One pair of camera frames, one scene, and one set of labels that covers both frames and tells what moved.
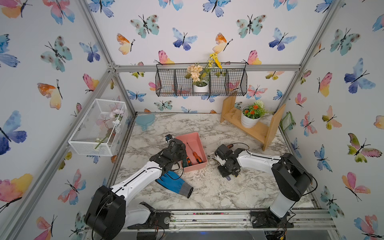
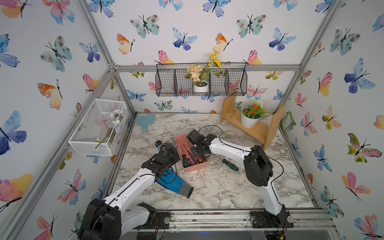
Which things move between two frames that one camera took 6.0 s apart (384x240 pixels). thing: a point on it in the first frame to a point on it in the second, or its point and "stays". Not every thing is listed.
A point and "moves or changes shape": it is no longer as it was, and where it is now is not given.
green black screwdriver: [189, 161] moves or changes shape
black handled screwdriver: [184, 163] stays
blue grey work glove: [171, 180] stays
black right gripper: [222, 173] to [193, 151]
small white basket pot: [197, 89] stays
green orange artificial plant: [255, 111] stays
